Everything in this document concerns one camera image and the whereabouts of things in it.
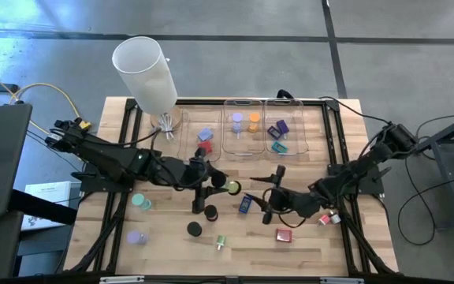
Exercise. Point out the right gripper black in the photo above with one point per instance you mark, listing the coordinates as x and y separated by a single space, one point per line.
290 203

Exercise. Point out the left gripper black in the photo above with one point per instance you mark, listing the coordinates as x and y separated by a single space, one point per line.
199 181

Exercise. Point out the black-capped hourglass yellow sand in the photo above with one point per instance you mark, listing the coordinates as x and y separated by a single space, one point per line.
233 187

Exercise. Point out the black-capped hourglass red sand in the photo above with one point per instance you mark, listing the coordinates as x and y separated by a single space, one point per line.
210 212

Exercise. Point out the red USB charger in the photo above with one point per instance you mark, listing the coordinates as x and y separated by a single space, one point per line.
284 235
206 147

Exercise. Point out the lavender USB charger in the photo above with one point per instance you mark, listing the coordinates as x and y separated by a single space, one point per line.
205 134

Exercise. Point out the teal rectangular box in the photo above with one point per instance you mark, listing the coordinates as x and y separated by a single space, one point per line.
279 147

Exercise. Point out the dark purple rectangular box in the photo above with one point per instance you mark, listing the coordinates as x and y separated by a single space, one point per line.
273 133

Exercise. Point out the lavender hourglass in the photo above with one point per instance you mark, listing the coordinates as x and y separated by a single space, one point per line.
134 237
237 117

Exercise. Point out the orange hourglass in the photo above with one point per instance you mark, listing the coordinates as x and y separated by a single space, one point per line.
254 117

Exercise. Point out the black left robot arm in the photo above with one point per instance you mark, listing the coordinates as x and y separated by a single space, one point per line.
105 158

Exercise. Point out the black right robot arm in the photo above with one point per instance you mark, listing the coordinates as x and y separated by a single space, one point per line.
365 165

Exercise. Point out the blue rectangular box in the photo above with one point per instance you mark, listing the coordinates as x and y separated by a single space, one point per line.
245 205

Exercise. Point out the clear plastic bin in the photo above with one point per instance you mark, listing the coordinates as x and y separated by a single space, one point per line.
243 144
189 118
300 138

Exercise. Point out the black-capped hourglass black sand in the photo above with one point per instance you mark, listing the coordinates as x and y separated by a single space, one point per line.
194 229

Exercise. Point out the white green USB charger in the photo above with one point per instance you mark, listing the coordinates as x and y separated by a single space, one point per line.
220 240

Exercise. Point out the small pink plug adapter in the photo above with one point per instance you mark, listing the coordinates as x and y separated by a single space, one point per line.
324 219

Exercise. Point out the teal hourglass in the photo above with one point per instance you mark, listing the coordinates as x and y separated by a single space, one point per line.
139 200

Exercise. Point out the white cylindrical lamp shade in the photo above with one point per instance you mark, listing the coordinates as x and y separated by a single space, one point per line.
144 75

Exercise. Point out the white paper booklet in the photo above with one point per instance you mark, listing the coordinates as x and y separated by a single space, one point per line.
49 193

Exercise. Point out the black angled bar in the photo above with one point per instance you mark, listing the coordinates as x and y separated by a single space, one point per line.
42 207

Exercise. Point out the dark metal side table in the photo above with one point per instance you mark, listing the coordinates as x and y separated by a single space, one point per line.
453 165

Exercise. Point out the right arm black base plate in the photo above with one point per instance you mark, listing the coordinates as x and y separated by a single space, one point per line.
371 189

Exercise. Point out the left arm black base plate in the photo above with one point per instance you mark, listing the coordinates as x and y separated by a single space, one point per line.
105 186

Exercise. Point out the silver metal bracket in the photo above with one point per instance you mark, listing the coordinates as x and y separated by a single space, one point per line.
122 279
341 280

